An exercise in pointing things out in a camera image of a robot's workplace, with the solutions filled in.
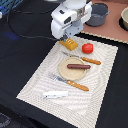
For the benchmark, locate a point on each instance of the wooden handled fork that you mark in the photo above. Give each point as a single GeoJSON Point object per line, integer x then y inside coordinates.
{"type": "Point", "coordinates": [76, 85]}

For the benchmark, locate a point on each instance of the large grey pot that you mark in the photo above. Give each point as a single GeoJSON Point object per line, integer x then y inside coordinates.
{"type": "Point", "coordinates": [98, 14]}

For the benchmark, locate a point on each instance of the brown toy sausage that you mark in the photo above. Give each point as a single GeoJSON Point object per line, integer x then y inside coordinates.
{"type": "Point", "coordinates": [78, 66]}

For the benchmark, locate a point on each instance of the round wooden plate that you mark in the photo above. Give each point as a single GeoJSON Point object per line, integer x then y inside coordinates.
{"type": "Point", "coordinates": [71, 74]}

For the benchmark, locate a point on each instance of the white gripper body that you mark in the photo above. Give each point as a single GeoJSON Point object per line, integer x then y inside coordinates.
{"type": "Point", "coordinates": [68, 20]}

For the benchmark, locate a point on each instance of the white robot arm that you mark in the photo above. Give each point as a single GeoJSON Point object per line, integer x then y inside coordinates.
{"type": "Point", "coordinates": [76, 3]}

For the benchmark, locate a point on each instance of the wooden handled knife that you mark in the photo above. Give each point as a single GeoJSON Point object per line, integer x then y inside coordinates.
{"type": "Point", "coordinates": [83, 58]}

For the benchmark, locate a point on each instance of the red toy tomato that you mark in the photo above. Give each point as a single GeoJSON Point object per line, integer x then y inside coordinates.
{"type": "Point", "coordinates": [87, 48]}

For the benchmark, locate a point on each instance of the white woven placemat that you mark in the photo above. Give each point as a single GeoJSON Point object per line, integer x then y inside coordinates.
{"type": "Point", "coordinates": [61, 105]}

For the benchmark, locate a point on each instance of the beige bowl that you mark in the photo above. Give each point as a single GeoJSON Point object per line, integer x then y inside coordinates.
{"type": "Point", "coordinates": [124, 16]}

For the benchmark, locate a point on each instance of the brown wooden board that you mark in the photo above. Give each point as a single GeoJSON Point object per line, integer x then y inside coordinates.
{"type": "Point", "coordinates": [111, 28]}

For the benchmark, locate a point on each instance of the orange toy bread loaf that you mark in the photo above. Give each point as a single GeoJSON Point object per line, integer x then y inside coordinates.
{"type": "Point", "coordinates": [69, 44]}

